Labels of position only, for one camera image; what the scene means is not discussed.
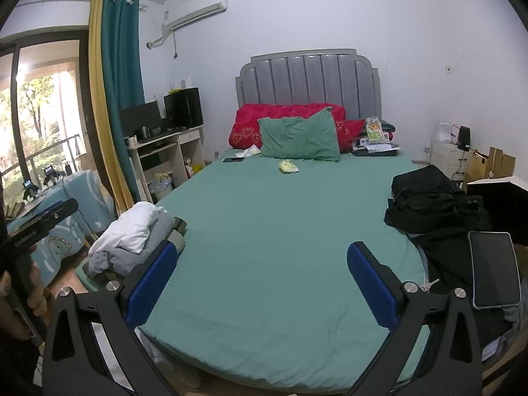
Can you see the smartphone on mount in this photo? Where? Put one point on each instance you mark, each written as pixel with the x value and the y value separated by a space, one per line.
pixel 496 280

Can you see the white computer desk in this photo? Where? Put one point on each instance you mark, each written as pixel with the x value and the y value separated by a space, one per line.
pixel 177 154

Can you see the black phone on bed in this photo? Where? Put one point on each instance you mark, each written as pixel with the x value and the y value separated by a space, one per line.
pixel 233 159

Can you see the cardboard boxes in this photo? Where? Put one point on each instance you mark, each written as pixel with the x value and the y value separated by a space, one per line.
pixel 493 165

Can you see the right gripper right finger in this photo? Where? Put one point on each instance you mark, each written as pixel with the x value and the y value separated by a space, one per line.
pixel 432 346

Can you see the yellow small cloth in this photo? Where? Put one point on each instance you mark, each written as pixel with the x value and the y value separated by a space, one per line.
pixel 287 167

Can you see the white hooded jacket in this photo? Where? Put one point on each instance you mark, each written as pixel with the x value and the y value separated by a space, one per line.
pixel 131 229

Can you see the black monitor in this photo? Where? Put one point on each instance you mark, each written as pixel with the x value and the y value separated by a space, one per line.
pixel 133 119

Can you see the black small speaker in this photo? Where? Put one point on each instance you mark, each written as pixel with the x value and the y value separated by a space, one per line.
pixel 463 141

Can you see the yellow curtain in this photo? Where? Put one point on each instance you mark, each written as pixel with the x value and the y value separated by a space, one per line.
pixel 118 185

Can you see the white bedside cabinet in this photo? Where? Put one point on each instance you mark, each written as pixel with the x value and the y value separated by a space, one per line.
pixel 446 155

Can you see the grey padded headboard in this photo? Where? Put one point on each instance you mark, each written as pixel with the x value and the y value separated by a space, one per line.
pixel 336 76

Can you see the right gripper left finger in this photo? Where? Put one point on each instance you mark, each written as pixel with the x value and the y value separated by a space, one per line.
pixel 92 347

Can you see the green pillow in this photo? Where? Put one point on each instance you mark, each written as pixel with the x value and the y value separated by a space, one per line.
pixel 312 138

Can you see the white air conditioner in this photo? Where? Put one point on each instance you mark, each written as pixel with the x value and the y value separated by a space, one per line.
pixel 191 11

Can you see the left hand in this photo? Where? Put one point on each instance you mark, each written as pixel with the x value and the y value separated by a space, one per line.
pixel 20 276

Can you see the blue patterned table cloth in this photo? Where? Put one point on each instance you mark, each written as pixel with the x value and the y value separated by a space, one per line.
pixel 96 211

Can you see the black clothes pile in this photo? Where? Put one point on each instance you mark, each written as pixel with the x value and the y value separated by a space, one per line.
pixel 426 202

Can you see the black computer tower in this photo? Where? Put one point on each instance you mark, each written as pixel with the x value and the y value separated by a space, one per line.
pixel 183 109

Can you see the keys on bed edge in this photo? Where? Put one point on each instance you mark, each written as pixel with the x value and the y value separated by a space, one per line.
pixel 427 284

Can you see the white paper on bed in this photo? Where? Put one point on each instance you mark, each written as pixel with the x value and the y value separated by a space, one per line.
pixel 252 150

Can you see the pile of books and snacks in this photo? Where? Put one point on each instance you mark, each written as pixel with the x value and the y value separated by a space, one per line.
pixel 375 139

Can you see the green bed sheet mattress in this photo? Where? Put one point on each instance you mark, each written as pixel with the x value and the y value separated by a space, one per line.
pixel 262 294

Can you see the teal curtain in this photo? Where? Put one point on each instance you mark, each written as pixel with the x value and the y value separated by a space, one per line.
pixel 121 65

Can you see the grey folded sweater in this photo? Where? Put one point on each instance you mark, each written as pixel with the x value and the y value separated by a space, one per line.
pixel 127 242

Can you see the red quilt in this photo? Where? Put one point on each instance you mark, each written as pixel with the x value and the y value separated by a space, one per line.
pixel 245 131

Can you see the olive folded garment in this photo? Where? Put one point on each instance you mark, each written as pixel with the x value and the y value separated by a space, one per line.
pixel 173 234

